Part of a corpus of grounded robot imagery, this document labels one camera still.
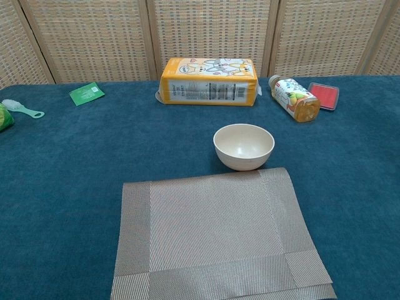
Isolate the green square sachet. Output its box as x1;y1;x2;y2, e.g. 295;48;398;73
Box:
69;81;106;107

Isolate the juice bottle with fruit label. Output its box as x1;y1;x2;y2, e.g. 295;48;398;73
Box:
268;74;321;124

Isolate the dark blue table cloth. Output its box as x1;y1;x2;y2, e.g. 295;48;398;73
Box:
0;74;400;300

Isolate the mint green small brush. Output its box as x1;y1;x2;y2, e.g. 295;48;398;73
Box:
1;99;45;119

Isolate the red pad in clear case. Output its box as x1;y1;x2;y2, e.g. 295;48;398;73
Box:
307;82;340;112

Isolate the orange corgi print tissue pack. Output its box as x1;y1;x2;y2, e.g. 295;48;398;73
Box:
155;57;263;106

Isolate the beige woven placemat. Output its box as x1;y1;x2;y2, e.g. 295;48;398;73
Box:
110;167;338;300

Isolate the woven bamboo folding screen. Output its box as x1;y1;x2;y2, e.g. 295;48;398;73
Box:
0;0;400;90

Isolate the white round bowl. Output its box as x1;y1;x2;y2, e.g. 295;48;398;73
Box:
213;123;276;172

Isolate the green yellow tissue pack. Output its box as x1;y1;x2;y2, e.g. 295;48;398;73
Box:
0;103;15;133

